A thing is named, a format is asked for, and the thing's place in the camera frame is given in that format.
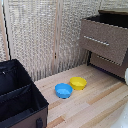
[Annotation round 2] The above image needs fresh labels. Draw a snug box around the brown drawer with shorter handle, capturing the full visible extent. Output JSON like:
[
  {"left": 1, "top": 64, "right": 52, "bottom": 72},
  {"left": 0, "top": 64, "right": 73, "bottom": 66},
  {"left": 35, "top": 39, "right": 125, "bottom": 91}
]
[{"left": 79, "top": 13, "right": 128, "bottom": 66}]

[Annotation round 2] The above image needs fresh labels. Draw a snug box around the yellow plastic bowl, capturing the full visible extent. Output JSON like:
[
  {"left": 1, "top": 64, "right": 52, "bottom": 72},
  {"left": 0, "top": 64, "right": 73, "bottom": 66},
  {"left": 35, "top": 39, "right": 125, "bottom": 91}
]
[{"left": 69, "top": 76, "right": 88, "bottom": 91}]

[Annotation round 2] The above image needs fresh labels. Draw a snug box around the blue plastic bowl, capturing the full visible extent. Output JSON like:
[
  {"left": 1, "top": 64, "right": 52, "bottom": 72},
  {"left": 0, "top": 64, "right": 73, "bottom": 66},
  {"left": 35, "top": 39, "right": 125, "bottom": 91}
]
[{"left": 54, "top": 82, "right": 74, "bottom": 100}]

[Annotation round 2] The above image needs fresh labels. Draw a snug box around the bamboo blind screen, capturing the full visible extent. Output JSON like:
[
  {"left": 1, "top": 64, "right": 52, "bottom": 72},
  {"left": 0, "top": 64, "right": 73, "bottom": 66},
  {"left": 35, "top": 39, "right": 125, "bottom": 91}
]
[{"left": 0, "top": 0, "right": 128, "bottom": 83}]

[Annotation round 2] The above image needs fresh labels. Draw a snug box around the black fabric storage bag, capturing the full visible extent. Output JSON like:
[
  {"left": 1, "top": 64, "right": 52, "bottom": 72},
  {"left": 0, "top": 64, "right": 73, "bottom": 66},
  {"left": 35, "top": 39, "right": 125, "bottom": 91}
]
[{"left": 0, "top": 59, "right": 50, "bottom": 128}]

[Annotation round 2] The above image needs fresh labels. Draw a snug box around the brown drawer with longer handle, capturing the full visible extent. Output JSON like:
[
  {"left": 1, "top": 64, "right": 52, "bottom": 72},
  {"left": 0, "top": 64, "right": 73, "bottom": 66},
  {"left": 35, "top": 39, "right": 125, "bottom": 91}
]
[{"left": 89, "top": 52, "right": 128, "bottom": 81}]

